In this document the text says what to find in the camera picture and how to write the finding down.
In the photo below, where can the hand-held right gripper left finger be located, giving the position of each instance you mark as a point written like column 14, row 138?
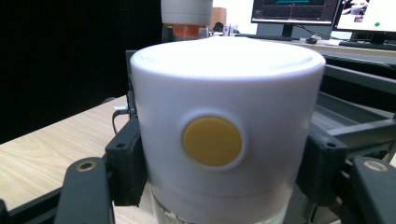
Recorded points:
column 126, row 161

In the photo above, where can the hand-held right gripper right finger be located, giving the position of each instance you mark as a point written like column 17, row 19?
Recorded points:
column 323, row 168

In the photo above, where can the dark grey corner rack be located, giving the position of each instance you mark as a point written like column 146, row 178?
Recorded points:
column 358, row 130

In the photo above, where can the glass jar with spouted white lid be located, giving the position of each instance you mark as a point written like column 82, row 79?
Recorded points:
column 224, row 124

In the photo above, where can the black curtain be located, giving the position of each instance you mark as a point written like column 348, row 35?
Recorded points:
column 62, row 62

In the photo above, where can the black computer mouse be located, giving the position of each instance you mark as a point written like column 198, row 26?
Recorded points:
column 311, row 40

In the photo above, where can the black keyboard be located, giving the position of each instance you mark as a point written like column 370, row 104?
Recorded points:
column 369, row 45
column 264, row 36

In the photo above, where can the dark screen computer monitor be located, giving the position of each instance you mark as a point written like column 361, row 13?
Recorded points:
column 294, row 11

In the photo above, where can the bright screen computer monitor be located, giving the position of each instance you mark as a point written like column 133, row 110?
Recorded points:
column 367, row 14

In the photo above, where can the brown cardboard box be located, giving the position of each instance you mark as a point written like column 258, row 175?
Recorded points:
column 219, row 18

